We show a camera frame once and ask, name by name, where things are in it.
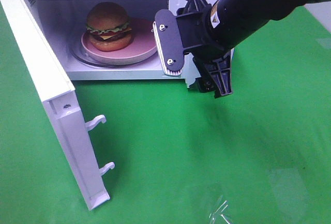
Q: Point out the green table mat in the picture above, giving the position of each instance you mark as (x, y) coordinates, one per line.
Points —
(260, 155)

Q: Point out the glass microwave turntable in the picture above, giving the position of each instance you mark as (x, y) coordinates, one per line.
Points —
(82, 58)

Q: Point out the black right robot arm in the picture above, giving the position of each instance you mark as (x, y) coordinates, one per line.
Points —
(241, 18)

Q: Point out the white microwave oven body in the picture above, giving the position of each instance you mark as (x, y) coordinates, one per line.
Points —
(48, 33)

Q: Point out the pink plastic plate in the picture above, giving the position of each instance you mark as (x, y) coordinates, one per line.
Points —
(141, 47)

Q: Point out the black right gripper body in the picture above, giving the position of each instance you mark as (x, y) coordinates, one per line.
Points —
(197, 32)

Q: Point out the white microwave door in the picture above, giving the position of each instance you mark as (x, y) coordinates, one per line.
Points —
(58, 97)

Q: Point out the burger with lettuce and cheese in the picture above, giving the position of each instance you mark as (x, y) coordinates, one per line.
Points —
(108, 27)

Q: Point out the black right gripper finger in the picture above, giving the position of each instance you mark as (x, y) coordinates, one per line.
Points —
(204, 81)
(219, 72)

